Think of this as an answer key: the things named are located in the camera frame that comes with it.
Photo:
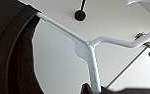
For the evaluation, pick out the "white wardrobe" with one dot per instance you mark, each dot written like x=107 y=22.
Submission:
x=57 y=56

